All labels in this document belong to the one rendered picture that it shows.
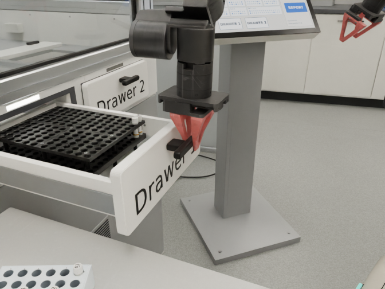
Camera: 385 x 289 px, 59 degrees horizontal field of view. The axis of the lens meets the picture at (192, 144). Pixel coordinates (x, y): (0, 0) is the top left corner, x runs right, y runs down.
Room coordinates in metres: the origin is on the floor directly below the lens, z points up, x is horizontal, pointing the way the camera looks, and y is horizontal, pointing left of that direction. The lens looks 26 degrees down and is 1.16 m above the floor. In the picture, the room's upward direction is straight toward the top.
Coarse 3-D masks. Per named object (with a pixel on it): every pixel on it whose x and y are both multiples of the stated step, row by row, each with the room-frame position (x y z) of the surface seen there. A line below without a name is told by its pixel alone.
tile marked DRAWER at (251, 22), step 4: (248, 20) 1.35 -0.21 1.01; (252, 20) 1.35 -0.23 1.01; (256, 20) 1.36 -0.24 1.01; (260, 20) 1.36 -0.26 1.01; (264, 20) 1.37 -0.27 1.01; (248, 24) 1.34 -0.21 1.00; (252, 24) 1.34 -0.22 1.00; (256, 24) 1.35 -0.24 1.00; (260, 24) 1.35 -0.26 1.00; (264, 24) 1.36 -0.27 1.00; (268, 24) 1.36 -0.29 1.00; (248, 28) 1.32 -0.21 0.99; (252, 28) 1.33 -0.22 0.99; (256, 28) 1.33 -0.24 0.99
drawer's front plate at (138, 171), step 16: (176, 128) 0.54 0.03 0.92; (144, 144) 0.47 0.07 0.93; (160, 144) 0.49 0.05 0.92; (128, 160) 0.42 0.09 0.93; (144, 160) 0.44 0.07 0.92; (160, 160) 0.48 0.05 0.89; (192, 160) 0.61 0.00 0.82; (112, 176) 0.39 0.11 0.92; (128, 176) 0.40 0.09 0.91; (144, 176) 0.44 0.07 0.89; (176, 176) 0.54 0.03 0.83; (112, 192) 0.39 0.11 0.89; (128, 192) 0.39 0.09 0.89; (160, 192) 0.48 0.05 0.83; (128, 208) 0.39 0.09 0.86; (144, 208) 0.43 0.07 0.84; (128, 224) 0.39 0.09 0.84
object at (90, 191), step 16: (32, 112) 0.69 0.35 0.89; (112, 112) 0.70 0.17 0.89; (0, 128) 0.62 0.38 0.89; (144, 128) 0.66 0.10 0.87; (160, 128) 0.65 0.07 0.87; (0, 144) 0.61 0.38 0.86; (0, 160) 0.50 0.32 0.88; (16, 160) 0.48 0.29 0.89; (32, 160) 0.48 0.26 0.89; (0, 176) 0.50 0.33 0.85; (16, 176) 0.48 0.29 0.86; (32, 176) 0.47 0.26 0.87; (48, 176) 0.46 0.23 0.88; (64, 176) 0.44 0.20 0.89; (80, 176) 0.43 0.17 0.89; (96, 176) 0.43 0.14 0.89; (32, 192) 0.47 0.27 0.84; (48, 192) 0.46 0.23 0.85; (64, 192) 0.44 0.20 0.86; (80, 192) 0.43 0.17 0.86; (96, 192) 0.42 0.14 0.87; (96, 208) 0.42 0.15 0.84; (112, 208) 0.41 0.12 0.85
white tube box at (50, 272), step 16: (0, 272) 0.34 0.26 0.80; (16, 272) 0.34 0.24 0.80; (32, 272) 0.34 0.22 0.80; (48, 272) 0.34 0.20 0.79; (64, 272) 0.34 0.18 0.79; (0, 288) 0.32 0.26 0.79; (16, 288) 0.31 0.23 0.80; (32, 288) 0.31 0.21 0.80; (48, 288) 0.31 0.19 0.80; (64, 288) 0.31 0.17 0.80; (80, 288) 0.31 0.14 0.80
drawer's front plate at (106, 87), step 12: (120, 72) 0.92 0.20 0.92; (132, 72) 0.97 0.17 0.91; (144, 72) 1.04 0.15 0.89; (84, 84) 0.79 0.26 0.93; (96, 84) 0.82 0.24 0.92; (108, 84) 0.86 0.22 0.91; (120, 84) 0.91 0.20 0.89; (132, 84) 0.97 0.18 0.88; (144, 84) 1.03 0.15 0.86; (84, 96) 0.79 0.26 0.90; (96, 96) 0.81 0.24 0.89; (108, 96) 0.86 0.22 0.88; (120, 96) 0.91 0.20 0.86; (132, 96) 0.97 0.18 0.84; (144, 96) 1.03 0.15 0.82; (120, 108) 0.90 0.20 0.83
